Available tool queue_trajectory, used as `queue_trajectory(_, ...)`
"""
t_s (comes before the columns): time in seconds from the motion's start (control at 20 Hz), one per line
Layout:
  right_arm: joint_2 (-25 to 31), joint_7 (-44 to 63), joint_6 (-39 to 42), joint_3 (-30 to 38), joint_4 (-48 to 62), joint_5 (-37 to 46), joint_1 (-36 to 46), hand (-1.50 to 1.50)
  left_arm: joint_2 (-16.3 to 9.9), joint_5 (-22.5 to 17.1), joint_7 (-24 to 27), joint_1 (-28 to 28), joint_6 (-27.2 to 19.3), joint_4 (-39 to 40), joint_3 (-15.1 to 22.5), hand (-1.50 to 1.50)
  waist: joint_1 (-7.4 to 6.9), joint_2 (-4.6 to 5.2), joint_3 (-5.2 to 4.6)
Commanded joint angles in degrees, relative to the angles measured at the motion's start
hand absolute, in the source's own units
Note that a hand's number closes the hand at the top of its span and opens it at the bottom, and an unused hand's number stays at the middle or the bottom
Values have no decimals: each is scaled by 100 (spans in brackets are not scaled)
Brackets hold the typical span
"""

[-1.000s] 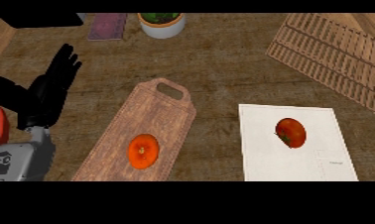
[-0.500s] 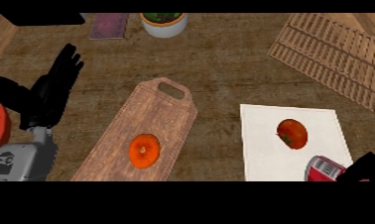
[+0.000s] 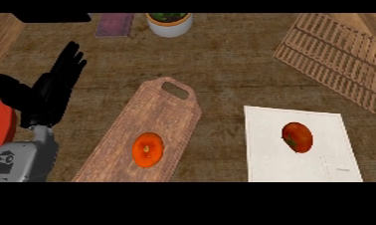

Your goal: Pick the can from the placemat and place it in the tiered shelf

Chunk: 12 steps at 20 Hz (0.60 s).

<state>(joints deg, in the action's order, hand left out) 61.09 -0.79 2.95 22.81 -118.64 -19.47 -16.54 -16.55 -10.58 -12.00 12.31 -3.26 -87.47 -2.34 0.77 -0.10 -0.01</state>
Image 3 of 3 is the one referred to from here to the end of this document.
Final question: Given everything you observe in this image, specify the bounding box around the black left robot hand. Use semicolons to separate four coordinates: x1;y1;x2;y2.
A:
0;40;91;129

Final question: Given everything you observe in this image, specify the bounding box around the white placemat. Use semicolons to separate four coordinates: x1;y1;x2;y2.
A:
242;105;366;183

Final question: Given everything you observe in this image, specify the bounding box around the red can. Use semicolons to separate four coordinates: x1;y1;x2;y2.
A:
281;121;316;154

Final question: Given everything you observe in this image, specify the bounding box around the wooden tiered shelf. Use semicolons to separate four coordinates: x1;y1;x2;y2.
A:
273;12;376;114

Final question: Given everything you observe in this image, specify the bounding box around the red object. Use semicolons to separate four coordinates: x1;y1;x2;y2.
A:
0;100;20;146

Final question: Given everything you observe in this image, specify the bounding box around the wooden cutting board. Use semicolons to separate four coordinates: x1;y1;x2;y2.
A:
71;76;204;183

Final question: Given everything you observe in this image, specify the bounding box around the black appliance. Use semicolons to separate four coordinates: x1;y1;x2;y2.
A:
11;12;93;24

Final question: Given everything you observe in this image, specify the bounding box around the purple book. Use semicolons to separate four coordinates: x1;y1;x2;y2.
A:
95;12;136;39

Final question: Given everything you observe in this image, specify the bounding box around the orange fruit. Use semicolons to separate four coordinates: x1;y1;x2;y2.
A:
132;131;167;169

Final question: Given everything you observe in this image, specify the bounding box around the white plant pot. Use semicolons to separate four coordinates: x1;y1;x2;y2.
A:
145;12;195;39

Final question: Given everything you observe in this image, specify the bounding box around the green plant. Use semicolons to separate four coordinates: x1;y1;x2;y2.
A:
150;12;189;24

